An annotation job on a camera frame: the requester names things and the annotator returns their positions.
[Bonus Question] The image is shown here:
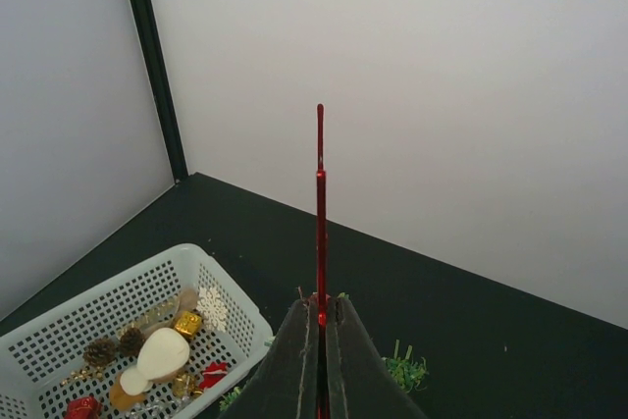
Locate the white snowflake ornament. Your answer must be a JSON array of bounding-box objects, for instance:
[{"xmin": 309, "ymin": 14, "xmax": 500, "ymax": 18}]
[{"xmin": 196, "ymin": 287, "xmax": 229, "ymax": 332}]

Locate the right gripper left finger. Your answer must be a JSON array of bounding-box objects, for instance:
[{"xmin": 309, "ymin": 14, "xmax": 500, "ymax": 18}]
[{"xmin": 220, "ymin": 298, "xmax": 319, "ymax": 419}]

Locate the white plastic basket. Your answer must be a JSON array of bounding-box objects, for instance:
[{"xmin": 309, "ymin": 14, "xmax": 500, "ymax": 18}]
[{"xmin": 1, "ymin": 244, "xmax": 273, "ymax": 418}]

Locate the red gift box ornament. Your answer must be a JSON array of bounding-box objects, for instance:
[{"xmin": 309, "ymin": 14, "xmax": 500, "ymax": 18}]
[{"xmin": 64, "ymin": 395, "xmax": 103, "ymax": 419}]

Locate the gold bell ornament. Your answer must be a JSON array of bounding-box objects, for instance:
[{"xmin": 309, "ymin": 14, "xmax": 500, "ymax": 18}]
[{"xmin": 172, "ymin": 372, "xmax": 203, "ymax": 400}]

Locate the gold foil gift box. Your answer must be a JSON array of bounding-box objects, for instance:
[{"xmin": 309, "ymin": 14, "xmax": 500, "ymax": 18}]
[{"xmin": 172, "ymin": 311, "xmax": 203, "ymax": 340}]

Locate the small green christmas tree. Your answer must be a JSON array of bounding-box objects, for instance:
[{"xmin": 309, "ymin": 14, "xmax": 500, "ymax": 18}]
[{"xmin": 218, "ymin": 338, "xmax": 432, "ymax": 413}]

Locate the left black frame post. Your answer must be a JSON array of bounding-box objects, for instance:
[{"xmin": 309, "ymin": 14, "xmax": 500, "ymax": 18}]
[{"xmin": 130, "ymin": 0, "xmax": 189, "ymax": 184}]

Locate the brown pine cone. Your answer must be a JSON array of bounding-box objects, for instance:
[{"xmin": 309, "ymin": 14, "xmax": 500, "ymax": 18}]
[{"xmin": 82, "ymin": 338, "xmax": 118, "ymax": 368}]

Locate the red santa suit ornament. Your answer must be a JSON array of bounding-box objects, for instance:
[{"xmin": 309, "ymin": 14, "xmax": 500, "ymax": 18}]
[{"xmin": 198, "ymin": 362, "xmax": 229, "ymax": 391}]

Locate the burlap fabric ornament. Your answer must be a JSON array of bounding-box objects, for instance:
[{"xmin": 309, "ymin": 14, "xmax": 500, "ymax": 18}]
[{"xmin": 174, "ymin": 288, "xmax": 199, "ymax": 319}]

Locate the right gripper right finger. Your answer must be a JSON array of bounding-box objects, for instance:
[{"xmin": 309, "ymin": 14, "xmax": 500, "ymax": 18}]
[{"xmin": 326, "ymin": 297, "xmax": 425, "ymax": 419}]

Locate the red glitter star ornament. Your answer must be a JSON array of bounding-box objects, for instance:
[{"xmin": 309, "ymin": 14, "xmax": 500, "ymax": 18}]
[{"xmin": 316, "ymin": 104, "xmax": 329, "ymax": 418}]

